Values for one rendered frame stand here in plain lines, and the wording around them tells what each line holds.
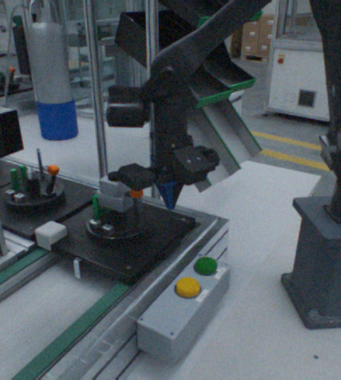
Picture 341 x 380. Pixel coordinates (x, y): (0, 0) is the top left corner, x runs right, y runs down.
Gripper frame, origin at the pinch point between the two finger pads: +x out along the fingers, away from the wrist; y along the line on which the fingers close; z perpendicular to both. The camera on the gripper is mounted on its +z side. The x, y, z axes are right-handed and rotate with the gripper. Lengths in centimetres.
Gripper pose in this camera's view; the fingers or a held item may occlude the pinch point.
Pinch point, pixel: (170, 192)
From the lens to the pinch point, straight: 72.5
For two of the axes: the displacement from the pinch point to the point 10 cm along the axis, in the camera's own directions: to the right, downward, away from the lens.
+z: 5.9, 3.7, -7.2
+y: 8.0, -2.7, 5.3
